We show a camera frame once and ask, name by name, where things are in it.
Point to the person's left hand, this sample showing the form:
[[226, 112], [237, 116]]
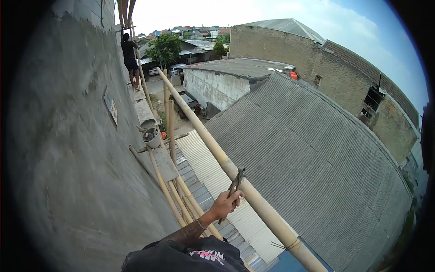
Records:
[[222, 205]]

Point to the person's left thumb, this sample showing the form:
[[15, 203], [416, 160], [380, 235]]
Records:
[[237, 193]]

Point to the person's left fingers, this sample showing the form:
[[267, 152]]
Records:
[[237, 204]]

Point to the rusty metal pincers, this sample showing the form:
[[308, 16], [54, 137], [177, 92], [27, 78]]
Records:
[[234, 185]]

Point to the light metal sheet roof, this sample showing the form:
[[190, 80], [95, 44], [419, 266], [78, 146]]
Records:
[[221, 190]]

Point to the bundle of bamboo floor poles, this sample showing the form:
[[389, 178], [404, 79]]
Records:
[[183, 200]]

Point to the grey corrugated roof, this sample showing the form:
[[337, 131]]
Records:
[[306, 163]]

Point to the grey wooden plank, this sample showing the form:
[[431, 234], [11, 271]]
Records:
[[165, 165]]

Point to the person's body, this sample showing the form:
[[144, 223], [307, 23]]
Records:
[[176, 256]]

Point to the upright bamboo poles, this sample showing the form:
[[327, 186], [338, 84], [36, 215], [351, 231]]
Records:
[[171, 119]]

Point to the grey mortar bucket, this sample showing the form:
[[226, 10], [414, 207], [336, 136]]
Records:
[[153, 137]]

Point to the horizontal bamboo cross pole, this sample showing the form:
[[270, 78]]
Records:
[[142, 149]]

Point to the black car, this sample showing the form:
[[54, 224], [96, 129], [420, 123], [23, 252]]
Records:
[[187, 102]]

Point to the grey mortar pan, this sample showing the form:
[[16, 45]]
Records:
[[146, 124]]

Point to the small whitewashed building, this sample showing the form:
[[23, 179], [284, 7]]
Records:
[[224, 80]]

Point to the long scaffold walkway boards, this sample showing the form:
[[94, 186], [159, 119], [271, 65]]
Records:
[[142, 105]]

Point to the orange water tank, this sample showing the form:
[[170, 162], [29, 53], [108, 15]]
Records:
[[294, 76]]

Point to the silver car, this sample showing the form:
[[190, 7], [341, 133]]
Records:
[[176, 69]]

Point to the large brick building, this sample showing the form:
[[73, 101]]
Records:
[[340, 74]]

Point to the green tree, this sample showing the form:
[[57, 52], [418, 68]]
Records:
[[165, 47]]

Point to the long bamboo rail pole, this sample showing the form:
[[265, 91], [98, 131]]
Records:
[[217, 153]]

